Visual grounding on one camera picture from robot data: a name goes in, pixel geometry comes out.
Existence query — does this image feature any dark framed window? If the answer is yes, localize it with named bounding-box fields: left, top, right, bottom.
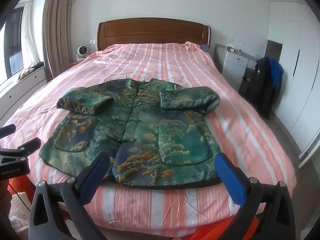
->
left=3, top=7, right=25, bottom=79

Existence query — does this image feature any blue hanging jacket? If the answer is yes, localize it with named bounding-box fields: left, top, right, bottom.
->
left=264, top=57, right=285, bottom=91

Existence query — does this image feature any white drawer desk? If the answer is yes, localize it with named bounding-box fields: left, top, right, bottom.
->
left=214, top=43, right=259, bottom=92

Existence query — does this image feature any green printed padded jacket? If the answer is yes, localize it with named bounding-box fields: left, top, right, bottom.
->
left=39, top=78, right=223, bottom=190

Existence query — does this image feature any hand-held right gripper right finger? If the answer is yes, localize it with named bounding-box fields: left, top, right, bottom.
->
left=214, top=152, right=297, bottom=240

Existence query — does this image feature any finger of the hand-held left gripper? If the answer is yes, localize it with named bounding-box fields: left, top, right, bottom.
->
left=17, top=137, right=42, bottom=157
left=0, top=124, right=16, bottom=139

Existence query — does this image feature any pink striped bed blanket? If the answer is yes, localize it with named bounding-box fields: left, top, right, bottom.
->
left=0, top=42, right=297, bottom=230

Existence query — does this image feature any black hanging jacket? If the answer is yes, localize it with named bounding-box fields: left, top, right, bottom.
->
left=239, top=57, right=277, bottom=120

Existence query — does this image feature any white wardrobe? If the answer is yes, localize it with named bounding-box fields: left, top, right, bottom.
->
left=266, top=1, right=320, bottom=168

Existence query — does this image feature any patterned cushion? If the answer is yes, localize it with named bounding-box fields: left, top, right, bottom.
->
left=19, top=68, right=35, bottom=80

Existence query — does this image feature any orange bed base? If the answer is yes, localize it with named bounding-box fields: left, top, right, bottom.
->
left=9, top=175, right=267, bottom=240

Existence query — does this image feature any thin black cable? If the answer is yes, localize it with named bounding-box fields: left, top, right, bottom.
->
left=7, top=183, right=32, bottom=211

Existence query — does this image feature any white window seat cabinet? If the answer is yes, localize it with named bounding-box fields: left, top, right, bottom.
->
left=0, top=66, right=48, bottom=122

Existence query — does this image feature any wooden headboard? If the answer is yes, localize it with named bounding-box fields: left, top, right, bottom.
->
left=97, top=17, right=212, bottom=53

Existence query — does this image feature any brown curtain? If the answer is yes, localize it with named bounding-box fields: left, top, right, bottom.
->
left=42, top=0, right=76, bottom=82

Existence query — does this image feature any white sheer curtain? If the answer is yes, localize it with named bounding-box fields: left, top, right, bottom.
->
left=21, top=1, right=42, bottom=69

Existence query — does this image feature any white round fan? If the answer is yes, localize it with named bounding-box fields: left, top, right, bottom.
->
left=76, top=45, right=88, bottom=61

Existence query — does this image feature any white fluffy cloth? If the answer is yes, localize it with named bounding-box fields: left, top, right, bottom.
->
left=9, top=191, right=32, bottom=233

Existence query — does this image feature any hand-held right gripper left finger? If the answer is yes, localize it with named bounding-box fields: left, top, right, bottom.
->
left=29, top=151, right=110, bottom=240

